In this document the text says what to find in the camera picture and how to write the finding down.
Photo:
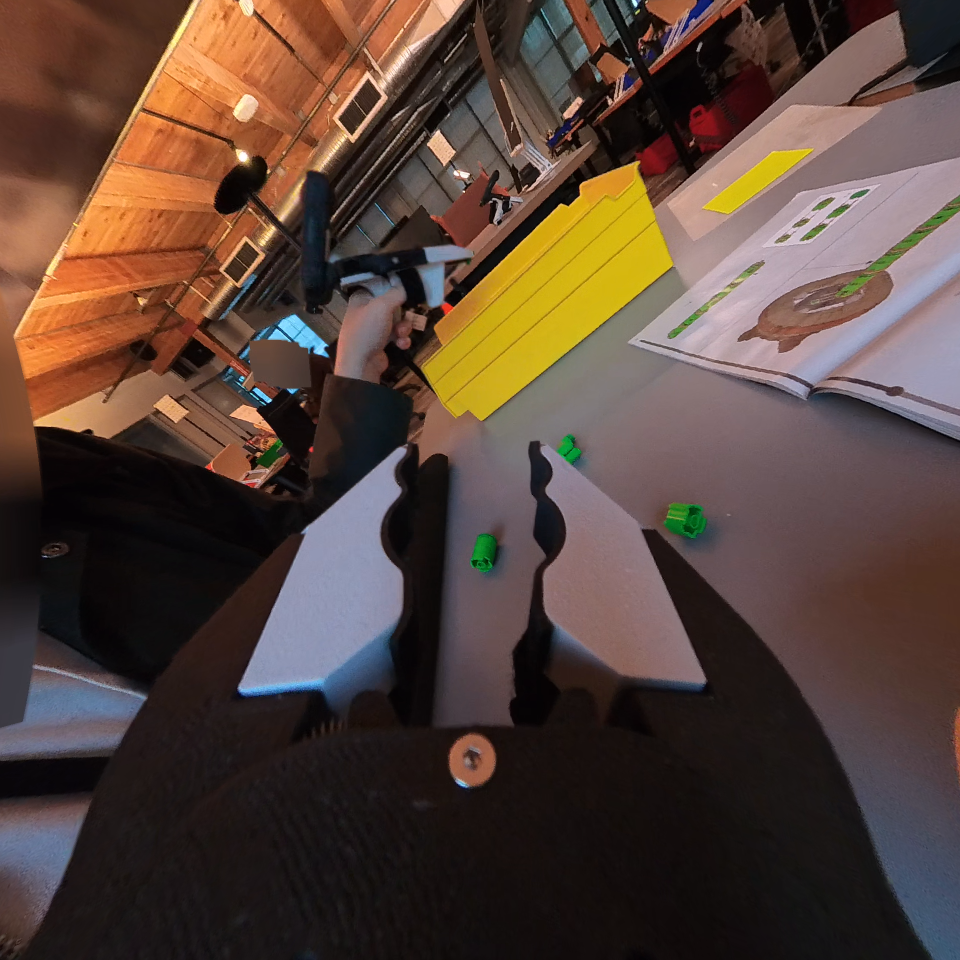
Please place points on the black floor lamp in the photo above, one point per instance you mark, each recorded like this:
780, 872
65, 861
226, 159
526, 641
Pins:
240, 184

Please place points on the yellow plastic bin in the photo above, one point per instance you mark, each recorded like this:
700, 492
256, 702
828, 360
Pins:
555, 300

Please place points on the green box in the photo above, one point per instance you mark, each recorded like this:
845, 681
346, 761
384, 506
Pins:
270, 454

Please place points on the grey desk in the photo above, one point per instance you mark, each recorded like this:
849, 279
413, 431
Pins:
750, 600

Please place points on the white and black device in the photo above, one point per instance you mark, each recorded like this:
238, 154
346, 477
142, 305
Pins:
499, 199

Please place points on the small red plastic container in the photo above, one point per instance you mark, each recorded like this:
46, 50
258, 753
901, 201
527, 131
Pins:
658, 156

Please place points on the open instruction booklet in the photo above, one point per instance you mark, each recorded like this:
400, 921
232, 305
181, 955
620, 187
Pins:
862, 330

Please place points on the person's left hand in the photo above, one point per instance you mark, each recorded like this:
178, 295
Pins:
364, 337

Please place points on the person's grey pants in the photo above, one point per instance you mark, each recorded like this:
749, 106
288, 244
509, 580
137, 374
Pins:
67, 712

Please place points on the wooden workbench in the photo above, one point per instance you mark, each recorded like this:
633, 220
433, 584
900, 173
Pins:
675, 52

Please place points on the person's black jacket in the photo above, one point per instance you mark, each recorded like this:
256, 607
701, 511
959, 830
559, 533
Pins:
150, 540

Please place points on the white ceiling vent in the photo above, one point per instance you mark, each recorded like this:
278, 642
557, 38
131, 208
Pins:
241, 260
360, 103

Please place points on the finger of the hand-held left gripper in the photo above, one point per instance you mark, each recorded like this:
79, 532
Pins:
433, 281

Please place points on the silver air duct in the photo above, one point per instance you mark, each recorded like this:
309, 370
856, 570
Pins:
405, 52

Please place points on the person's left forearm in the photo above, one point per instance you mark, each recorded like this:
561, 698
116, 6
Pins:
360, 420

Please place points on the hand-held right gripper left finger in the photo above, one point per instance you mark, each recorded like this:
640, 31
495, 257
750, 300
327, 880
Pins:
330, 600

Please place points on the green cylinder toy brick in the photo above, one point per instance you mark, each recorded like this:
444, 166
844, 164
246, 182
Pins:
484, 553

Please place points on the white round ceiling sensor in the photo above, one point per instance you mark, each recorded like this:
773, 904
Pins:
245, 107

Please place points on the brown chair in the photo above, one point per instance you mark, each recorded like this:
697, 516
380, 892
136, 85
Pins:
459, 217

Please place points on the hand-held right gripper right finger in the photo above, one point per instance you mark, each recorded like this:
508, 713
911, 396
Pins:
607, 600

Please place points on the yellow paper card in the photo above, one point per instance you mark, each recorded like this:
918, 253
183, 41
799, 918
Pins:
757, 180

